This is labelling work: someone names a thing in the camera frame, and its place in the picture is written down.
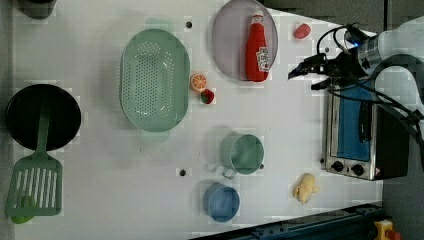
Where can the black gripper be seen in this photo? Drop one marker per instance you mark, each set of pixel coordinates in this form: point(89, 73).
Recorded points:
point(339, 71)

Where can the red plush ketchup bottle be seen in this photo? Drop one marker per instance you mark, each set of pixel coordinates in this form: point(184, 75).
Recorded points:
point(257, 61)

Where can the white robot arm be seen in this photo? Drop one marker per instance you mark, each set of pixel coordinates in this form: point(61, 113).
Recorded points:
point(368, 57)

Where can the round grey plate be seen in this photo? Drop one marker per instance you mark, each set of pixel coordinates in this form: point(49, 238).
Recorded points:
point(230, 33)

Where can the pink plush toy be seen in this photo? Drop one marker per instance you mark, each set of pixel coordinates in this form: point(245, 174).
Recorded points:
point(302, 31)

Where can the silver toaster oven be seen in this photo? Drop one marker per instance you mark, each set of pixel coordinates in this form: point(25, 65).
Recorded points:
point(363, 140)

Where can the red strawberry toy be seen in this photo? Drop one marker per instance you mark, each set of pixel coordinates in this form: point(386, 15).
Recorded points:
point(207, 96)

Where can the yellow plush chicken toy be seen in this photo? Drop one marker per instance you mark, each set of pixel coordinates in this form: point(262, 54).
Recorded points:
point(306, 188)

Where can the orange slice toy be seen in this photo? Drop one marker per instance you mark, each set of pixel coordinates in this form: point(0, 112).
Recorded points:
point(198, 82)

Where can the blue cup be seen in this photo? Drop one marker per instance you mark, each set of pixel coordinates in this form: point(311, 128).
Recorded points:
point(221, 202)

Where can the green perforated colander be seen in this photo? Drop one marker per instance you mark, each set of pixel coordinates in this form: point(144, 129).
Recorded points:
point(154, 80)

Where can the yellow red emergency button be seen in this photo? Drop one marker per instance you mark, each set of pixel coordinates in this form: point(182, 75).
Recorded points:
point(385, 231)

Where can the green slotted spatula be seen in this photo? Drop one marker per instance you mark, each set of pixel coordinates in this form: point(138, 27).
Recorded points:
point(36, 183)

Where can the dark grey container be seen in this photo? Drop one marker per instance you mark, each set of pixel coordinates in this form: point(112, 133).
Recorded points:
point(37, 9)

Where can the black round pan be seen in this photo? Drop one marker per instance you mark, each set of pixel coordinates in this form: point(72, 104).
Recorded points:
point(23, 113)

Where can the lime green toy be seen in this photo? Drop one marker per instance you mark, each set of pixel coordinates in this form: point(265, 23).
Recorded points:
point(23, 219)

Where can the green cup with handle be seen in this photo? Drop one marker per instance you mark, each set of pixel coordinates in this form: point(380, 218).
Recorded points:
point(235, 154)

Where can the blue metal rail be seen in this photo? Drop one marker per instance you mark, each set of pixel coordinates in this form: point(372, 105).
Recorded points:
point(353, 223)

